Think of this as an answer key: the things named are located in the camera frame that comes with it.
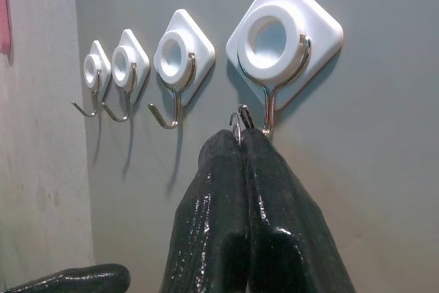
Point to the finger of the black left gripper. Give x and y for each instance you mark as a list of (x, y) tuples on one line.
[(85, 277)]

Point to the pink cloth strip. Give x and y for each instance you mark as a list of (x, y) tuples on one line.
[(4, 8)]

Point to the grey wall board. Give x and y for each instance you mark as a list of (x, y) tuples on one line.
[(377, 135)]

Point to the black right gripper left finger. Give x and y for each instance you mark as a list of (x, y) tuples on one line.
[(212, 204)]

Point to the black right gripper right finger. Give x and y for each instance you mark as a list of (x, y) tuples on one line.
[(284, 224)]

